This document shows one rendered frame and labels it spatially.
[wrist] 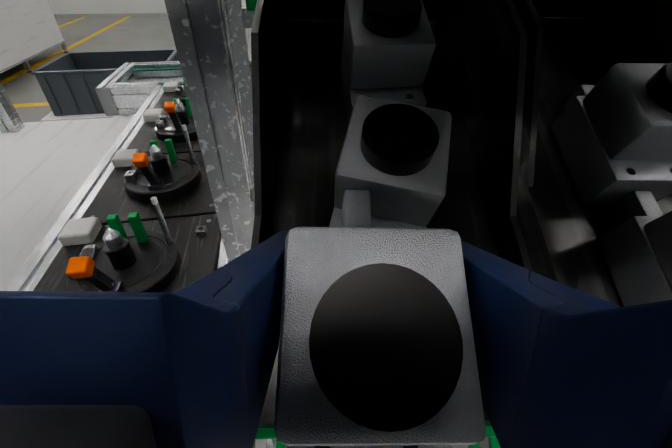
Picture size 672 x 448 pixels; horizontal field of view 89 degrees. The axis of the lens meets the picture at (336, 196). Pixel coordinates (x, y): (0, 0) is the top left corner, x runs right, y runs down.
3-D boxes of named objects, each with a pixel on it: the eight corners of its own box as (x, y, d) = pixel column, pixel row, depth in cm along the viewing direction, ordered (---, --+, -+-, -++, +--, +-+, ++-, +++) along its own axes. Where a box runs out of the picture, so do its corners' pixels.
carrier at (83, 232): (209, 341, 43) (184, 274, 36) (-9, 376, 39) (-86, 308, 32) (223, 220, 62) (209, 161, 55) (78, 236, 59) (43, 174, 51)
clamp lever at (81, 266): (116, 293, 43) (84, 271, 37) (99, 295, 43) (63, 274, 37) (121, 266, 45) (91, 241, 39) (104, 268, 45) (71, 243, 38)
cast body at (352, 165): (410, 274, 17) (454, 213, 11) (326, 255, 18) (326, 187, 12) (425, 147, 22) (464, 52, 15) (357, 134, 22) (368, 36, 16)
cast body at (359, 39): (416, 137, 22) (450, 41, 16) (348, 140, 22) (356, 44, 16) (395, 50, 26) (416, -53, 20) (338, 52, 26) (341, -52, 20)
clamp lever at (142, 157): (160, 186, 63) (144, 160, 56) (148, 187, 63) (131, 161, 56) (162, 171, 65) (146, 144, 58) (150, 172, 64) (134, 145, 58)
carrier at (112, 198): (223, 219, 63) (210, 160, 55) (79, 234, 59) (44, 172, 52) (231, 156, 82) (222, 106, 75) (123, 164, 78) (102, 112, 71)
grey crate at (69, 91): (175, 110, 191) (163, 67, 178) (51, 117, 182) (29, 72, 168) (187, 86, 225) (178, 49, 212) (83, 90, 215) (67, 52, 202)
